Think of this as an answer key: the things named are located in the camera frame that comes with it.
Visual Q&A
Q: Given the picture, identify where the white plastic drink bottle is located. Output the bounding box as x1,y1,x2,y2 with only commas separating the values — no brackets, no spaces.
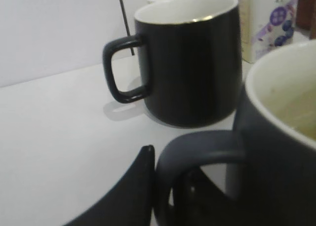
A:
238,0,298,63

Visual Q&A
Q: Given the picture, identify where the brown coffee drink bottle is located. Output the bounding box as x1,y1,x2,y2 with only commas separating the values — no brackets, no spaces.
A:
296,0,316,40

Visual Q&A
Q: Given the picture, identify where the thin black cable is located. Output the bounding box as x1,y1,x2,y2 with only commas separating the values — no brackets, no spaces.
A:
117,0,135,56

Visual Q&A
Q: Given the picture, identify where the dark grey ceramic mug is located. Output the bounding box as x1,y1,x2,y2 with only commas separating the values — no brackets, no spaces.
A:
154,40,316,226

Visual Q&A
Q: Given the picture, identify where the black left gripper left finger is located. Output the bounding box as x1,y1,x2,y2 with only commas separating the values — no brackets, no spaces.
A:
66,145,155,226

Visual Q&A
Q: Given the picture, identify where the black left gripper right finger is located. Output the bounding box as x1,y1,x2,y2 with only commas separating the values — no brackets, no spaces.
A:
173,168,235,226

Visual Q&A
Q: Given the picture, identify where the black ceramic mug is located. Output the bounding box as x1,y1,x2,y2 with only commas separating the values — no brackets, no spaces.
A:
102,0,242,127

